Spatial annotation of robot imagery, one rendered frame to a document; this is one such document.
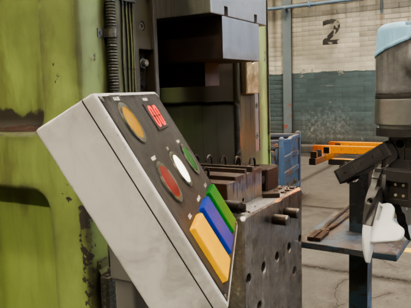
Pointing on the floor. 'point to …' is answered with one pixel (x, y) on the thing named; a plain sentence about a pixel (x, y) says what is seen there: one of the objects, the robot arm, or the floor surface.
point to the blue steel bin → (287, 157)
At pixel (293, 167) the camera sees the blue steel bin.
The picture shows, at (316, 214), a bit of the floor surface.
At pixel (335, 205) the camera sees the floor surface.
